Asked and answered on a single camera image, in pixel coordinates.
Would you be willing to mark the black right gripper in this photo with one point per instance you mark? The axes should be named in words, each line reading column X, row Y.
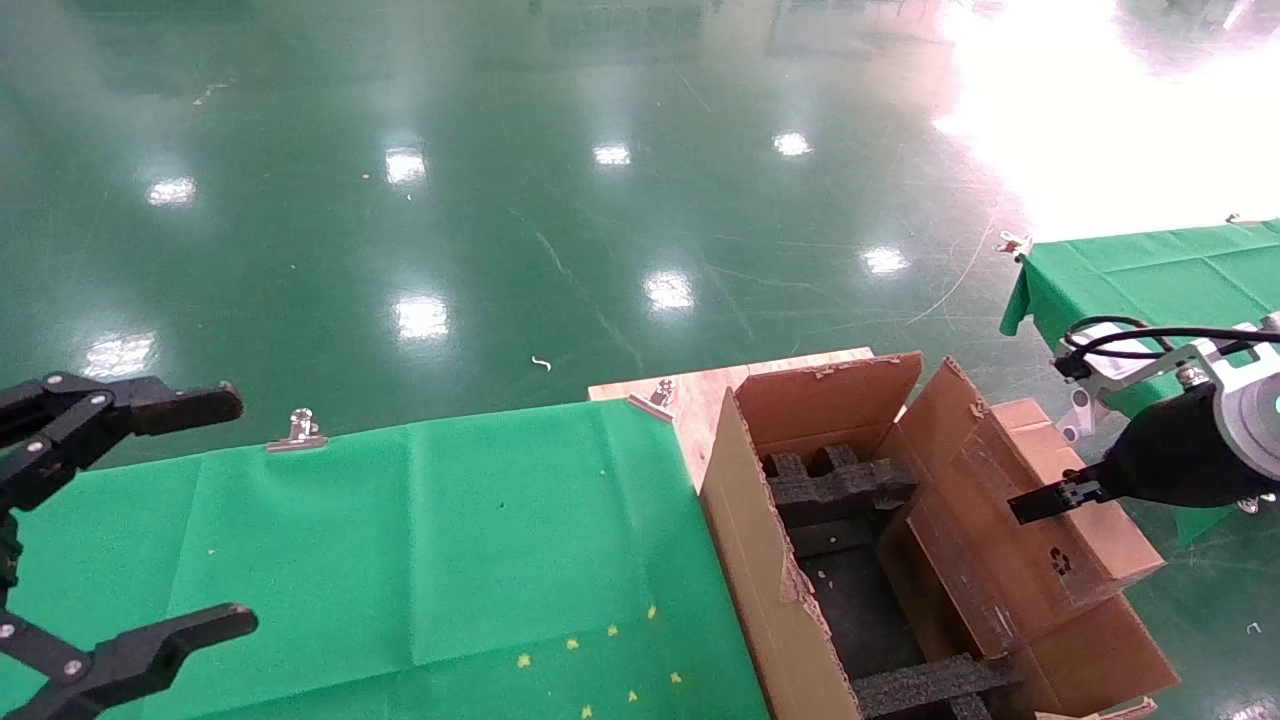
column 1175, row 455

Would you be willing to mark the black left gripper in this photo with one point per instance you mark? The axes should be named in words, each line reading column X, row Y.
column 8, row 550

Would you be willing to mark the small brown cardboard box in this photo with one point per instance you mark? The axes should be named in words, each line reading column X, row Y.
column 1000, row 570

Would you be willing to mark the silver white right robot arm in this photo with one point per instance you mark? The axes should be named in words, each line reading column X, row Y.
column 1255, row 420

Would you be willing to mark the large open cardboard carton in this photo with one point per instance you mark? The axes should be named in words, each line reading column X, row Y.
column 760, row 560

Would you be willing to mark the white tubular table leg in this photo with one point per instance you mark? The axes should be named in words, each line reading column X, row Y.
column 1075, row 425

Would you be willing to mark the notched black foam block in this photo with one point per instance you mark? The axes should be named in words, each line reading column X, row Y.
column 840, row 485
column 920, row 685

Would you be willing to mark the black foam liner sheet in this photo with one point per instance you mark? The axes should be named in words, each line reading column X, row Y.
column 850, row 610

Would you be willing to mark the narrow green tablecloth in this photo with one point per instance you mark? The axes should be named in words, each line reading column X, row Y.
column 1150, row 280

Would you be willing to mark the wide green tablecloth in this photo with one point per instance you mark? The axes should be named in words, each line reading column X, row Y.
column 400, row 560

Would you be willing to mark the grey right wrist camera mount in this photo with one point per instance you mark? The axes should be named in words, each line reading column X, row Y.
column 1130, row 368

